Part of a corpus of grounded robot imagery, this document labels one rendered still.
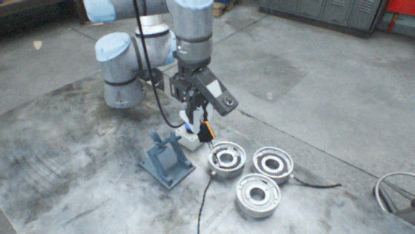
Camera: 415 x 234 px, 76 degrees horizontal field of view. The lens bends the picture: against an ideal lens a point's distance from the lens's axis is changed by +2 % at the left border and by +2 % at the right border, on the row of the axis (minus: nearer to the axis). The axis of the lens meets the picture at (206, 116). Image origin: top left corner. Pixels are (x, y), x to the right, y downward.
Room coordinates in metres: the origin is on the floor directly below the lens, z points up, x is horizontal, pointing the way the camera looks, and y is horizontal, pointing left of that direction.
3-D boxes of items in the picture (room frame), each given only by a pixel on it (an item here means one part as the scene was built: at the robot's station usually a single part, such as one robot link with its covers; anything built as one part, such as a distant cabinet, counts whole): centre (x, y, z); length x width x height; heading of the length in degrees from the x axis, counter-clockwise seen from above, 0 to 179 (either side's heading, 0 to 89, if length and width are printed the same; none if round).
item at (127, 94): (0.81, 0.31, 0.85); 0.15 x 0.15 x 0.10
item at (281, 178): (0.46, -0.18, 0.82); 0.10 x 0.10 x 0.04
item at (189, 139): (0.58, 0.05, 0.82); 0.08 x 0.07 x 0.05; 50
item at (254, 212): (0.37, -0.12, 0.82); 0.10 x 0.10 x 0.04
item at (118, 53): (0.82, 0.30, 0.97); 0.13 x 0.12 x 0.14; 114
